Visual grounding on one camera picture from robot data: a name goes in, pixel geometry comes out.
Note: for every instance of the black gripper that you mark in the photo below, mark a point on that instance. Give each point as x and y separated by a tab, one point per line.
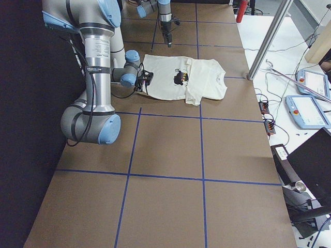
141	84
165	28

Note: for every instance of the cream long-sleeve printed shirt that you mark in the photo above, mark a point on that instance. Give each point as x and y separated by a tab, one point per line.
181	77

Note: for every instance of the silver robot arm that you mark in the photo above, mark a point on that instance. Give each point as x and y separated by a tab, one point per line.
165	17
92	118

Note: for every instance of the red cylinder bottle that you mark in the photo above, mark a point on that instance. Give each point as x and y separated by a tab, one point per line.
241	10

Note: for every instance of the orange black connector block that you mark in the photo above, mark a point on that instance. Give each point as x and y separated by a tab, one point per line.
264	107

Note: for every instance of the wooden board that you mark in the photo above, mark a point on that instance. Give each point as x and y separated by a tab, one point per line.
320	47

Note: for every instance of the near blue teach pendant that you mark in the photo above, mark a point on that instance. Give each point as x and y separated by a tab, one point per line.
306	112

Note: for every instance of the blue teach pendant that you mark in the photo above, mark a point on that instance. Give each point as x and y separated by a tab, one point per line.
315	81
306	112

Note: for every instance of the far blue teach pendant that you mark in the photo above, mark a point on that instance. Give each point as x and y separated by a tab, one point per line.
315	81

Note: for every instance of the black box with label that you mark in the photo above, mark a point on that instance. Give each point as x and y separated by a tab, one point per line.
284	169

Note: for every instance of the black monitor screen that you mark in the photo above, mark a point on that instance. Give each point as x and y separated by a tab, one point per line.
311	161

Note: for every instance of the silver metal cup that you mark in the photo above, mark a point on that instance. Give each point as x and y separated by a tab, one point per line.
300	187

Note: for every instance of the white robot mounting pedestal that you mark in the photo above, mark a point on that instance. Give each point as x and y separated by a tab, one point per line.
117	50

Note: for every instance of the aluminium frame post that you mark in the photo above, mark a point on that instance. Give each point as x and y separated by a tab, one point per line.
270	35

